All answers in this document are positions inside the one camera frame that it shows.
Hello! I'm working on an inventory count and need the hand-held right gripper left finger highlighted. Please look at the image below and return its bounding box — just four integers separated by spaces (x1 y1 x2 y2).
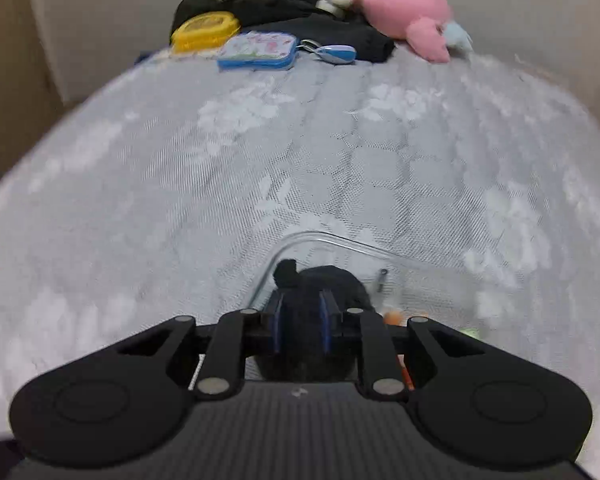
114 289 287 402

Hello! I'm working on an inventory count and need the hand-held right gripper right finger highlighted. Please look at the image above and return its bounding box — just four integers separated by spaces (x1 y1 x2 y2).
316 289 483 402

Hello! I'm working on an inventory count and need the black plush toy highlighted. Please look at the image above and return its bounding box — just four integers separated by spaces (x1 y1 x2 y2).
256 258 377 382

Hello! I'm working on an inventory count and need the red hooded doll toy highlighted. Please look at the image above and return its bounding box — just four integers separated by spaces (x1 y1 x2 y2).
381 309 415 392

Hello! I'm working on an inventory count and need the clear glass divided container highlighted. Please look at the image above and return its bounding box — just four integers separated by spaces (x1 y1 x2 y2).
245 230 487 361

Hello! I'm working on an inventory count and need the grey quilted mattress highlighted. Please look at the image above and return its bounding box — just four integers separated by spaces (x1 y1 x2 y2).
0 45 600 466

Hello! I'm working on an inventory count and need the blue floral pouch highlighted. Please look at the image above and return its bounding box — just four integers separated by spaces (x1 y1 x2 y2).
217 31 300 71

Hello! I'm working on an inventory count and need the black cloth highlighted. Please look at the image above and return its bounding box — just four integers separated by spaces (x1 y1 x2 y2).
172 0 397 64

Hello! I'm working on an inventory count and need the small yellow container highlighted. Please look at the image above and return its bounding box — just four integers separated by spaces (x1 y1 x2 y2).
170 11 241 55

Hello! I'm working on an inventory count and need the pink plush toy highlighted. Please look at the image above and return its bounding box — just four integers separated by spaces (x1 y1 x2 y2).
317 0 474 64

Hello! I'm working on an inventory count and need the blue white handled tool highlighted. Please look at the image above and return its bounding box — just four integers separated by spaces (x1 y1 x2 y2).
299 38 357 65

